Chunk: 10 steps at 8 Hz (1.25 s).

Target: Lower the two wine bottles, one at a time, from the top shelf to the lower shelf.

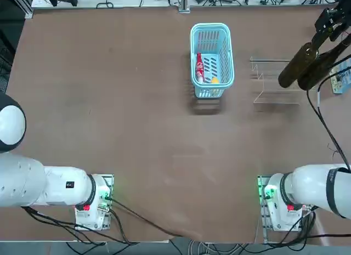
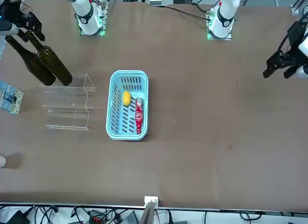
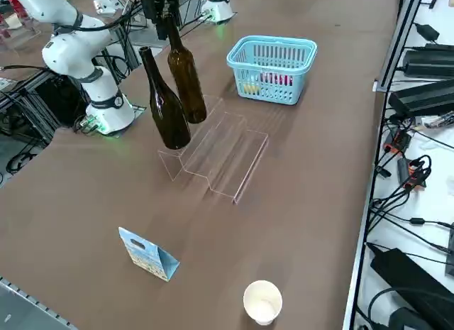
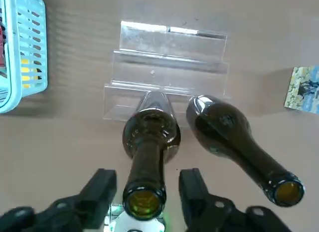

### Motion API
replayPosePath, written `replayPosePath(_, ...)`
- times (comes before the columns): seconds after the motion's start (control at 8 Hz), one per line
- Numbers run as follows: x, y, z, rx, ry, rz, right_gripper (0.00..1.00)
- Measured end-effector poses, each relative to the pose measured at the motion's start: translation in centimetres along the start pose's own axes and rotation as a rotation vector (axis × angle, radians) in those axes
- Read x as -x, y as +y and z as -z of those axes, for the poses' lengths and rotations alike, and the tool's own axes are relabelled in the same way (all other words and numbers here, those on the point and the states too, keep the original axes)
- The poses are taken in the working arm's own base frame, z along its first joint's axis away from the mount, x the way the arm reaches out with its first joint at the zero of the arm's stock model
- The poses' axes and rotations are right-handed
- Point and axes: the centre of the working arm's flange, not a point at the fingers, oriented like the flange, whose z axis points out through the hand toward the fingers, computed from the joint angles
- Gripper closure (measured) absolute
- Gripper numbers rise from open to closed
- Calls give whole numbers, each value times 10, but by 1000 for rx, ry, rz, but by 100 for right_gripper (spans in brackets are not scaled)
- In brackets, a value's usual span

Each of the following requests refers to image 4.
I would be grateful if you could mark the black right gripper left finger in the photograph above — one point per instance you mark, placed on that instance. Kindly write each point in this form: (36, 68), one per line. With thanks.
(82, 212)

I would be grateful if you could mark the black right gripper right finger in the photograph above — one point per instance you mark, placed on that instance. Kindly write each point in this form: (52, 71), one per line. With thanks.
(207, 214)

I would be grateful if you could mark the square-shouldered brown wine bottle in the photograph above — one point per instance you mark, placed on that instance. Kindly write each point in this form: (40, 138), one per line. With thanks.
(149, 154)

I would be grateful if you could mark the sloped-shoulder brown wine bottle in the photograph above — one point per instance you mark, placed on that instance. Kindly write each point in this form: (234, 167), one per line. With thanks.
(224, 132)

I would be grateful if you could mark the clear acrylic stepped shelf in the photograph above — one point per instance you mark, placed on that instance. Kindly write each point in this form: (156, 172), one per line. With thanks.
(174, 42)

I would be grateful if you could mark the small yellow item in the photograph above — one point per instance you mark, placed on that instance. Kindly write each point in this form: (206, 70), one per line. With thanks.
(27, 78)

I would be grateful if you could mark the blue printed paper bag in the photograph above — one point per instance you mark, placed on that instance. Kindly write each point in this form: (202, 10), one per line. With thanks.
(304, 92)

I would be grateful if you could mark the light blue plastic basket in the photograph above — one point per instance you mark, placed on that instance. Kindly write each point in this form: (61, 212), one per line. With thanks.
(15, 55)

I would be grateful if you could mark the red cola bottle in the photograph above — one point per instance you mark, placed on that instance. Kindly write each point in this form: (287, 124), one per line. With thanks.
(1, 45)

